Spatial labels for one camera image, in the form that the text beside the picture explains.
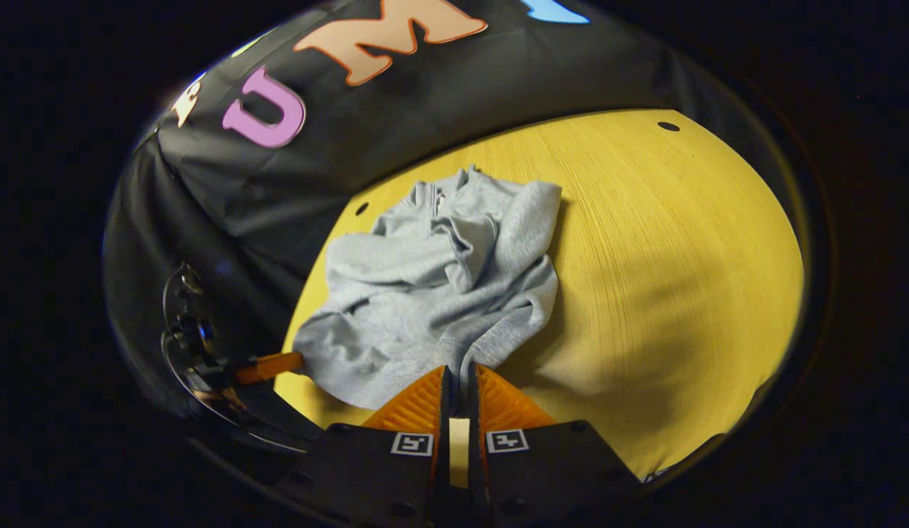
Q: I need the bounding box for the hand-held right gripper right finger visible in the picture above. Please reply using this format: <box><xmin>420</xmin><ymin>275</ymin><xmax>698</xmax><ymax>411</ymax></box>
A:
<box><xmin>469</xmin><ymin>363</ymin><xmax>646</xmax><ymax>528</ymax></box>

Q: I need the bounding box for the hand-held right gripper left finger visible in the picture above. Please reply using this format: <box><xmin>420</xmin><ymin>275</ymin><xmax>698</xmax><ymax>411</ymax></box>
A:
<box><xmin>274</xmin><ymin>365</ymin><xmax>449</xmax><ymax>528</ymax></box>

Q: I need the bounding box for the grey zip-neck sweatshirt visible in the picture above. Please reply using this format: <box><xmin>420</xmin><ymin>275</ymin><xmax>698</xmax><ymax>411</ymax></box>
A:
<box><xmin>291</xmin><ymin>166</ymin><xmax>563</xmax><ymax>410</ymax></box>

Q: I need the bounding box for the black backdrop cloth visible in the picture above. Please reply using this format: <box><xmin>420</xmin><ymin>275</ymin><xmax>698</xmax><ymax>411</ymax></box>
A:
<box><xmin>102</xmin><ymin>0</ymin><xmax>792</xmax><ymax>422</ymax></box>

